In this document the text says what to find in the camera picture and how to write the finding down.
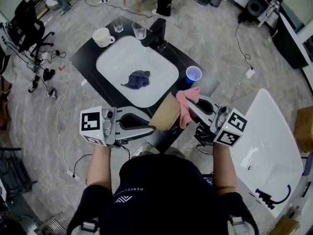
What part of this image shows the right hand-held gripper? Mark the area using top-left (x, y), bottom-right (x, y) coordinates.
top-left (187, 94), bottom-right (248, 148)

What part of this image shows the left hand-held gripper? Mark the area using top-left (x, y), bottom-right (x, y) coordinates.
top-left (79, 106), bottom-right (157, 148)

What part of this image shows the pink cloth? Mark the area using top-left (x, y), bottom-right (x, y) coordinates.
top-left (176, 86), bottom-right (201, 130)

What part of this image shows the person's right forearm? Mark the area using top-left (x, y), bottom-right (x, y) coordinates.
top-left (212, 141), bottom-right (238, 197)

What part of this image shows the person's left forearm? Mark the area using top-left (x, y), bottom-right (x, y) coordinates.
top-left (86, 144), bottom-right (112, 193)

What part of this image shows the blue plastic cup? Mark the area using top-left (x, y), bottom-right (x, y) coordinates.
top-left (185, 66), bottom-right (203, 85)

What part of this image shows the dark blue rag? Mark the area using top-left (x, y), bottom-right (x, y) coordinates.
top-left (120, 70), bottom-right (151, 91)

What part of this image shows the white sink basin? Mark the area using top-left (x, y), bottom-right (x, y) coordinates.
top-left (95, 35), bottom-right (180, 109)

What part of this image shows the person's black shirt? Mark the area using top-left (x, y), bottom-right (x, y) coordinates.
top-left (67, 153), bottom-right (260, 235)

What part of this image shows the black sink counter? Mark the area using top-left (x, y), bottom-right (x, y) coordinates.
top-left (69, 16), bottom-right (220, 154)

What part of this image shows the large clear glass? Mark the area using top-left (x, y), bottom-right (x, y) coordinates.
top-left (131, 21), bottom-right (147, 41)

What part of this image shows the black faucet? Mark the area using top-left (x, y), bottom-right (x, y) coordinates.
top-left (141, 18), bottom-right (167, 49)

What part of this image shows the white mug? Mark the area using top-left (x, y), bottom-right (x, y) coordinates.
top-left (92, 27), bottom-right (116, 48)

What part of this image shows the small clear glass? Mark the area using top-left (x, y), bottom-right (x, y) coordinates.
top-left (112, 18), bottom-right (124, 33)

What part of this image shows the cardboard box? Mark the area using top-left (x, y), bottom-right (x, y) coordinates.
top-left (293, 106), bottom-right (313, 154)

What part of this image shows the black glove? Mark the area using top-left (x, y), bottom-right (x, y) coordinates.
top-left (43, 68), bottom-right (56, 82)

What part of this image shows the black cabinet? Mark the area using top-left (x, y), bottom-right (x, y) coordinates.
top-left (272, 7), bottom-right (309, 70)

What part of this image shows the black curved tap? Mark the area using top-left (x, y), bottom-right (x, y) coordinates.
top-left (254, 184), bottom-right (292, 211)

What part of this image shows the grey round machine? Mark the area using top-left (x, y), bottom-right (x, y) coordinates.
top-left (238, 0), bottom-right (285, 24)

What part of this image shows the black metal rack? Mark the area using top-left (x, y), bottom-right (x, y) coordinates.
top-left (0, 146), bottom-right (38, 201)

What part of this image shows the black office chair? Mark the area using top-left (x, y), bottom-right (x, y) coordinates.
top-left (14, 0), bottom-right (56, 60)

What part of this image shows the white floor cable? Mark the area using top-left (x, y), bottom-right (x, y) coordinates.
top-left (50, 59), bottom-right (74, 173)

